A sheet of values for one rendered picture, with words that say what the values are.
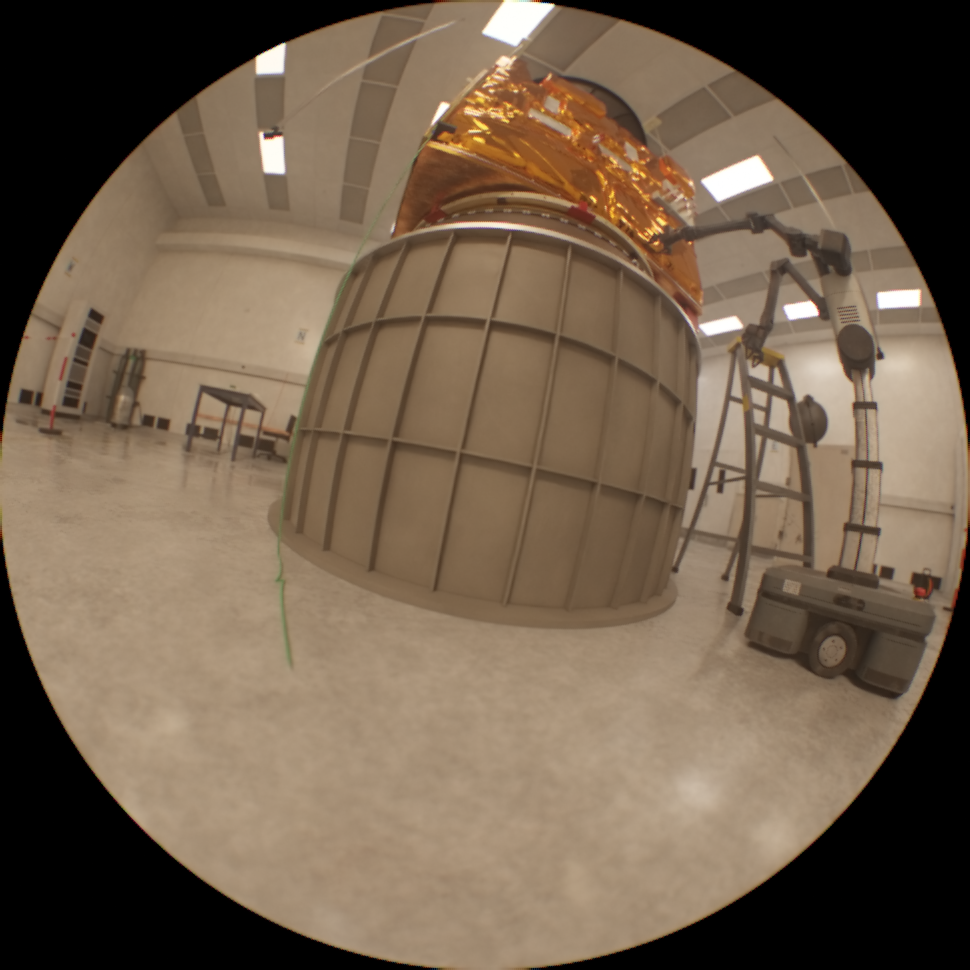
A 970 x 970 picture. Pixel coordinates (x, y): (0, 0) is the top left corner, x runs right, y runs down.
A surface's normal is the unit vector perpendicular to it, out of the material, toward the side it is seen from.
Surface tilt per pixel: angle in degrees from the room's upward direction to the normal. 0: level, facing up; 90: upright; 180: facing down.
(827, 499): 90
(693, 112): 180
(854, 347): 90
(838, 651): 90
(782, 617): 90
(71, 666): 0
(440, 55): 180
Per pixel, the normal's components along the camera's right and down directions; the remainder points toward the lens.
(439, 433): -0.15, -0.04
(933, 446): -0.89, -0.18
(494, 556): 0.06, 0.01
